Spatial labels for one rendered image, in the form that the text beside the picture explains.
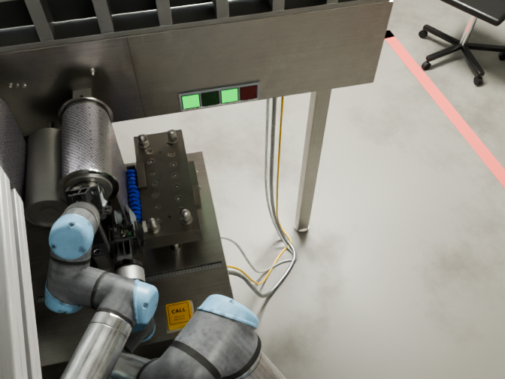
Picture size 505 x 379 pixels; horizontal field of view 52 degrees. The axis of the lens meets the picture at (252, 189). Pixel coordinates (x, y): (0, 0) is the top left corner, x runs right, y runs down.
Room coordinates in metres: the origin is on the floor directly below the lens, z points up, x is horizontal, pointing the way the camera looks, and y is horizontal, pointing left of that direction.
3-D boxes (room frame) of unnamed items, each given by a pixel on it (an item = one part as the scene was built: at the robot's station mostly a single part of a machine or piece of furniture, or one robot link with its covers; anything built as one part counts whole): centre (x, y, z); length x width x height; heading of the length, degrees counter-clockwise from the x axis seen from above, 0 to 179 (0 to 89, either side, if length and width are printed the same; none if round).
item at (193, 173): (1.00, 0.18, 0.96); 0.10 x 0.03 x 0.11; 13
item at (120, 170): (0.90, 0.38, 1.11); 0.23 x 0.01 x 0.18; 13
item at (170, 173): (0.96, 0.27, 1.00); 0.40 x 0.16 x 0.06; 13
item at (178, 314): (0.58, 0.20, 0.91); 0.07 x 0.07 x 0.02; 13
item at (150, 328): (0.50, 0.30, 1.01); 0.11 x 0.08 x 0.11; 147
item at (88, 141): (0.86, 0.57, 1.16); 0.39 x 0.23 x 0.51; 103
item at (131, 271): (0.59, 0.31, 1.11); 0.08 x 0.05 x 0.08; 103
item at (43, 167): (0.86, 0.55, 1.17); 0.26 x 0.12 x 0.12; 13
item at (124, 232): (0.67, 0.33, 1.12); 0.12 x 0.08 x 0.09; 13
